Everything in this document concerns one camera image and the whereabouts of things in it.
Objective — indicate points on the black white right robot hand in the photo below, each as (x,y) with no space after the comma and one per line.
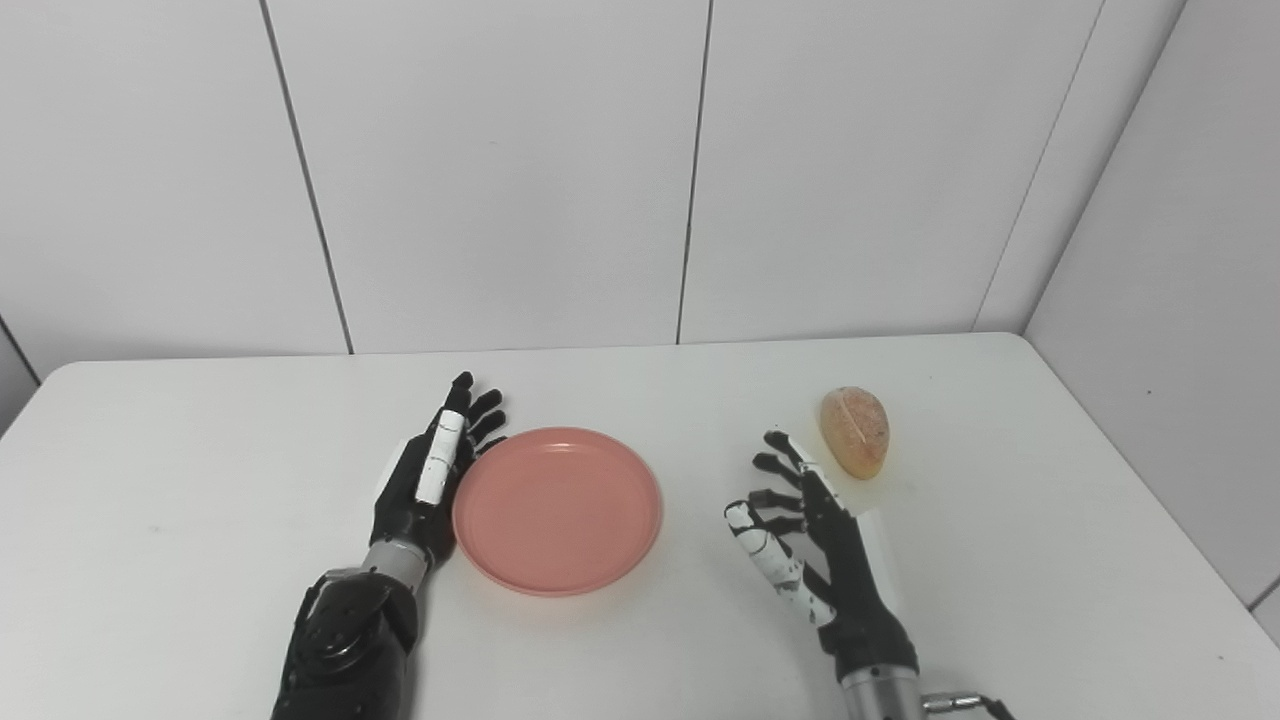
(845,570)

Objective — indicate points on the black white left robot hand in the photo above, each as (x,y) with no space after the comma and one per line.
(430,470)

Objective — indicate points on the brown bread roll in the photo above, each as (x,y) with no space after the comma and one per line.
(855,430)

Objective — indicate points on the pink round plate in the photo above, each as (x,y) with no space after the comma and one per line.
(557,510)

